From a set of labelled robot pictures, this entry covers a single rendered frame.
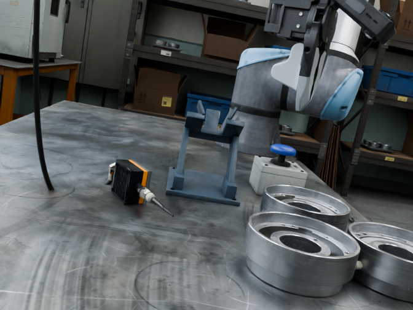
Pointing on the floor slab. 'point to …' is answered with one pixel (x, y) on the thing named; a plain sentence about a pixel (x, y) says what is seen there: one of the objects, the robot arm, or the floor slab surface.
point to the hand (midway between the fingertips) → (305, 103)
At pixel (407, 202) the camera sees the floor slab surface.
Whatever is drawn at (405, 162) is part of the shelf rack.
